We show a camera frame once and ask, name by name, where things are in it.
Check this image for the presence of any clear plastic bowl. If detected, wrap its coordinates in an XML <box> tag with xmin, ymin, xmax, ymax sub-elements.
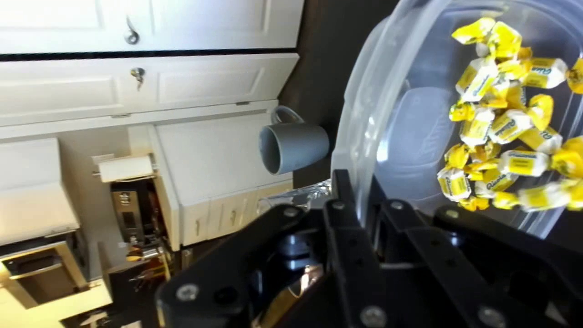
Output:
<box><xmin>331</xmin><ymin>0</ymin><xmax>583</xmax><ymax>242</ymax></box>

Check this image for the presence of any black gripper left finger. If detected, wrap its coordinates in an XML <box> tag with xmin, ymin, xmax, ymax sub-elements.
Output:
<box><xmin>154</xmin><ymin>167</ymin><xmax>392</xmax><ymax>328</ymax></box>

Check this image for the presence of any metal cabinet handle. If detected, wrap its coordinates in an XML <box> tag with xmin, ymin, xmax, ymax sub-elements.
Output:
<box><xmin>125</xmin><ymin>14</ymin><xmax>143</xmax><ymax>47</ymax></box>

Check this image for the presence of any white kitchen appliance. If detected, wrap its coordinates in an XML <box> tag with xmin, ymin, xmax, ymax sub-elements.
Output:
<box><xmin>0</xmin><ymin>134</ymin><xmax>116</xmax><ymax>328</ymax></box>

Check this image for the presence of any gray mug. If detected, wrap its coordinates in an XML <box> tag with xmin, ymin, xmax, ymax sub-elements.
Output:
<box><xmin>259</xmin><ymin>103</ymin><xmax>334</xmax><ymax>176</ymax></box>

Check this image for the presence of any yellow wrapped candy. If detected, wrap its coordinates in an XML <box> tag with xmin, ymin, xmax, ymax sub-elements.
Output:
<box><xmin>487</xmin><ymin>21</ymin><xmax>525</xmax><ymax>59</ymax></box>
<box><xmin>487</xmin><ymin>109</ymin><xmax>536</xmax><ymax>145</ymax></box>
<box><xmin>496</xmin><ymin>147</ymin><xmax>553</xmax><ymax>178</ymax></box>
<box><xmin>551</xmin><ymin>136</ymin><xmax>583</xmax><ymax>180</ymax></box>
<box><xmin>451</xmin><ymin>14</ymin><xmax>498</xmax><ymax>45</ymax></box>
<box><xmin>456</xmin><ymin>56</ymin><xmax>502</xmax><ymax>101</ymax></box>
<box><xmin>474</xmin><ymin>167</ymin><xmax>520</xmax><ymax>200</ymax></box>
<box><xmin>449</xmin><ymin>100</ymin><xmax>480</xmax><ymax>125</ymax></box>
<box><xmin>518</xmin><ymin>180</ymin><xmax>575</xmax><ymax>213</ymax></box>
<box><xmin>522</xmin><ymin>56</ymin><xmax>571</xmax><ymax>90</ymax></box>
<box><xmin>443</xmin><ymin>141</ymin><xmax>473</xmax><ymax>171</ymax></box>
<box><xmin>567</xmin><ymin>56</ymin><xmax>583</xmax><ymax>96</ymax></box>
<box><xmin>458</xmin><ymin>192</ymin><xmax>493</xmax><ymax>213</ymax></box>
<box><xmin>436</xmin><ymin>163</ymin><xmax>476</xmax><ymax>202</ymax></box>
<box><xmin>494</xmin><ymin>76</ymin><xmax>529</xmax><ymax>110</ymax></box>
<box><xmin>460</xmin><ymin>105</ymin><xmax>498</xmax><ymax>147</ymax></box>
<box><xmin>518</xmin><ymin>125</ymin><xmax>566</xmax><ymax>154</ymax></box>
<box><xmin>525</xmin><ymin>92</ymin><xmax>556</xmax><ymax>131</ymax></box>

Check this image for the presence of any white cabinet door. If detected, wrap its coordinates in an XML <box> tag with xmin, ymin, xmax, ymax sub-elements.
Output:
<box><xmin>0</xmin><ymin>0</ymin><xmax>307</xmax><ymax>56</ymax></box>

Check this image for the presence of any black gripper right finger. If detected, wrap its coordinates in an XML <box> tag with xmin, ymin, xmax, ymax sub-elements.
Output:
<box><xmin>363</xmin><ymin>176</ymin><xmax>583</xmax><ymax>328</ymax></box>

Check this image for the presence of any metal drawer knob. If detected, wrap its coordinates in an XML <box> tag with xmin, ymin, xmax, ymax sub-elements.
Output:
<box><xmin>130</xmin><ymin>65</ymin><xmax>148</xmax><ymax>90</ymax></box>

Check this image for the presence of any white base cabinet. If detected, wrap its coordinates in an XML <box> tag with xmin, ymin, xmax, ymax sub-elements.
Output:
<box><xmin>148</xmin><ymin>107</ymin><xmax>334</xmax><ymax>251</ymax></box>

